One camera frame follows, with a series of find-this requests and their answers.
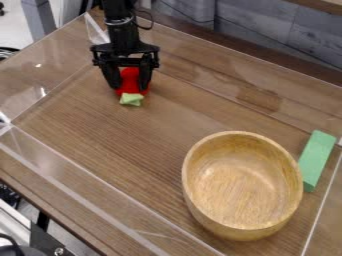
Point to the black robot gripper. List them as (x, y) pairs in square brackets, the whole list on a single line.
[(111, 59)]

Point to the red plush strawberry green leaf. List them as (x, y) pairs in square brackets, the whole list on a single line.
[(128, 93)]

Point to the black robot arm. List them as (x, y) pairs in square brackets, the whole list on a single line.
[(121, 25)]

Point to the clear acrylic tray walls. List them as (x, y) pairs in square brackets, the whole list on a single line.
[(99, 164)]

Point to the wooden bowl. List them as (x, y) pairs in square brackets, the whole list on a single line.
[(242, 185)]

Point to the green rectangular block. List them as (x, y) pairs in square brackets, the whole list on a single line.
[(314, 158)]

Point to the clear acrylic corner bracket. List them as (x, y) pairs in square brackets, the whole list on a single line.
[(96, 34)]

